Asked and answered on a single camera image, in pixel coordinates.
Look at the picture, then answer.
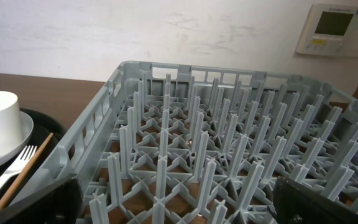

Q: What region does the round black serving tray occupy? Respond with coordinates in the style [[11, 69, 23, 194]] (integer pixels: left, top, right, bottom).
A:
[[0, 108, 66, 197]]

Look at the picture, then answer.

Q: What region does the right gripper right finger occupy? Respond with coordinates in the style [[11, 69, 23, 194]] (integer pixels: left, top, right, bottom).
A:
[[272, 176, 358, 224]]

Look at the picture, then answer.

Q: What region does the wall thermostat panel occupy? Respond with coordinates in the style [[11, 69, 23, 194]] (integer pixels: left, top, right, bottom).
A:
[[296, 4, 358, 57]]

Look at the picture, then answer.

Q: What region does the grey dishwasher rack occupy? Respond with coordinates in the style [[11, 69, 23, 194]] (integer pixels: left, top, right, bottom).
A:
[[18, 62, 358, 223]]

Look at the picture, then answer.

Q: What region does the white plastic fork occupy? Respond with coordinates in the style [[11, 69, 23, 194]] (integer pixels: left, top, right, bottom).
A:
[[0, 146, 37, 189]]

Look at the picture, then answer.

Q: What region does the wooden chopstick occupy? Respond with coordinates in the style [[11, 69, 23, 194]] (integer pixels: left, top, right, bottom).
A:
[[0, 133, 53, 210]]

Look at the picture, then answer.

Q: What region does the grey plate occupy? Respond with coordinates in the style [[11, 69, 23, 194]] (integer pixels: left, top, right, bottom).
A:
[[0, 111, 34, 176]]

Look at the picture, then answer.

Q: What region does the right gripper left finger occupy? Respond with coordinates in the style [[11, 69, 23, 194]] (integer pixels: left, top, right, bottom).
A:
[[0, 174, 83, 224]]

